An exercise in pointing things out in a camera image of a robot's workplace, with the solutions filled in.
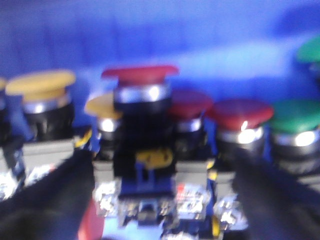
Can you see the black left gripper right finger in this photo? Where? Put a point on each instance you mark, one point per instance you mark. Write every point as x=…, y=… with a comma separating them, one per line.
x=276, y=205

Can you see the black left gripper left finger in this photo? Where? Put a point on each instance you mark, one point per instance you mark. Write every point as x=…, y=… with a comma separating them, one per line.
x=53, y=207

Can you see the red push button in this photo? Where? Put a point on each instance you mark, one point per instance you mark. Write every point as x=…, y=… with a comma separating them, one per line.
x=189, y=137
x=144, y=167
x=239, y=126

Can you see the green push button lower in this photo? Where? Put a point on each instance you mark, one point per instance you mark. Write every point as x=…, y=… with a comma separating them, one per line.
x=294, y=136

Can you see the green push button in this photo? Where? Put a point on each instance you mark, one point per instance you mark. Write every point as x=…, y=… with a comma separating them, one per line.
x=309, y=54
x=294, y=136

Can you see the yellow push button left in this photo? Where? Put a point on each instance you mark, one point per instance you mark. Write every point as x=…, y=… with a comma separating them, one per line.
x=49, y=112

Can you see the yellow push button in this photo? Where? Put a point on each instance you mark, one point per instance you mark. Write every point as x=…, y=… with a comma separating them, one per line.
x=49, y=112
x=109, y=124

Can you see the yellow push button behind centre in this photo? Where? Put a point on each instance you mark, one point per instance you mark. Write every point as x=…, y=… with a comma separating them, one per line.
x=109, y=124

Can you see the green push button upper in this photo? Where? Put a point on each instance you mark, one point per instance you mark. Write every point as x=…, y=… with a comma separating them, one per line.
x=309, y=54

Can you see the left blue plastic bin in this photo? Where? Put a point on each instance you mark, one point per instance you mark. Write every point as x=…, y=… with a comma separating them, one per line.
x=226, y=48

